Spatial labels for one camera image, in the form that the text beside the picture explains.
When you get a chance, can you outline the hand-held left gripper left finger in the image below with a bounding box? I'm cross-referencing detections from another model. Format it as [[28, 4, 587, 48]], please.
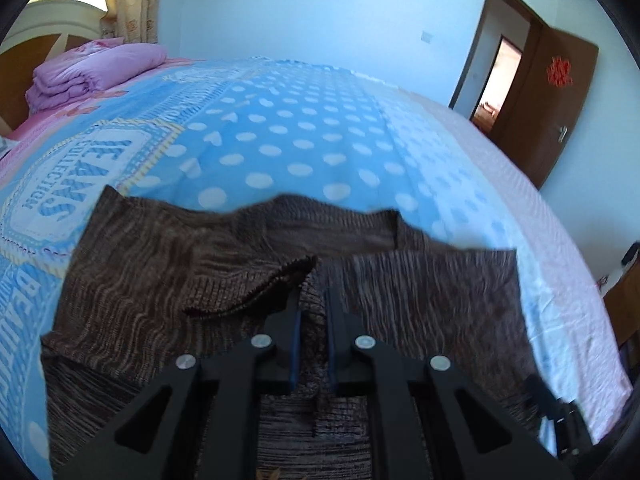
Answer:
[[55, 282, 303, 480]]

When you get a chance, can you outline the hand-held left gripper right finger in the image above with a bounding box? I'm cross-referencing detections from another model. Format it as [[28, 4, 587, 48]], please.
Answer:
[[324, 287, 576, 480]]

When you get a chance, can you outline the brown knitted sweater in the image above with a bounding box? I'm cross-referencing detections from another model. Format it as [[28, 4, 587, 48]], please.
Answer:
[[40, 185, 543, 480]]

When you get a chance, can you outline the wooden bedside cabinet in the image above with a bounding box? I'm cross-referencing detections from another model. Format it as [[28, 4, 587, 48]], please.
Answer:
[[602, 260, 640, 348]]

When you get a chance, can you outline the white textured mattress cover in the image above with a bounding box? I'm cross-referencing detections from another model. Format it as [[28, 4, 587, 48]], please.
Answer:
[[360, 72, 633, 446]]

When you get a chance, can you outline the blue polka dot bedsheet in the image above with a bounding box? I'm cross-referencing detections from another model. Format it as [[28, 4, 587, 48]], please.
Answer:
[[0, 55, 566, 480]]

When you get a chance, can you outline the wooden furniture beyond doorway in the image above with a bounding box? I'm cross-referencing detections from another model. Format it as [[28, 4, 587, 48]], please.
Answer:
[[472, 102, 497, 132]]

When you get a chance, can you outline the brown wooden door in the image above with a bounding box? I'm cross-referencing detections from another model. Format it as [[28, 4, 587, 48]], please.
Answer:
[[505, 25, 600, 191]]

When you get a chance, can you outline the folded pink quilt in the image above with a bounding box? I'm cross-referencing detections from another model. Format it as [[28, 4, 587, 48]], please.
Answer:
[[25, 39, 168, 113]]

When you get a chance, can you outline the red paper door decoration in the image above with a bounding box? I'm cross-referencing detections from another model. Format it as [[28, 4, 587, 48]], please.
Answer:
[[546, 56, 575, 88]]

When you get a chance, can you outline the yellow patterned curtain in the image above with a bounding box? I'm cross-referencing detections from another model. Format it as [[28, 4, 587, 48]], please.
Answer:
[[30, 0, 166, 46]]

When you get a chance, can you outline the wooden bed headboard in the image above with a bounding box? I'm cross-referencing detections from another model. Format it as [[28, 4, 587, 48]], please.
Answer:
[[0, 0, 108, 133]]

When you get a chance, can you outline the brown door frame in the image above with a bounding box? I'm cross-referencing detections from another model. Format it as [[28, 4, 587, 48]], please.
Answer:
[[447, 0, 546, 111]]

